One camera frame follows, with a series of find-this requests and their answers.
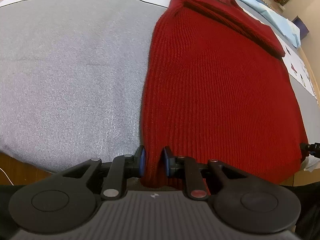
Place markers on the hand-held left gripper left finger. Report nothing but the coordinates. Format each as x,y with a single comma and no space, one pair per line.
141,161

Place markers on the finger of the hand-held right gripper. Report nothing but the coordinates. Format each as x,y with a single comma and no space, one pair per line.
312,148

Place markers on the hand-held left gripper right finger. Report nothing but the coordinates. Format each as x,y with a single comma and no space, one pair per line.
166,163

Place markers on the dark red knitted sweater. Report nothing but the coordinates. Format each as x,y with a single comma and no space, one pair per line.
220,92

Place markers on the white cloth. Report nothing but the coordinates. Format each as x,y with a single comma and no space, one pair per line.
311,166

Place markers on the person's black clothing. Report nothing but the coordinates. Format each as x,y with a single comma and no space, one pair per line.
308,205

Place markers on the grey mattress cover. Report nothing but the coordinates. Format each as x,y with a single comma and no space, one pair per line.
75,80

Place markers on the purple bag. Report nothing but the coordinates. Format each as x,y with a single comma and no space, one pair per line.
301,27

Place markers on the light blue sheet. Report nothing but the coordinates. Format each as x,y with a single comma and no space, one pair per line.
275,17

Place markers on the wooden bed frame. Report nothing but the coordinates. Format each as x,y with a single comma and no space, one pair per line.
20,170

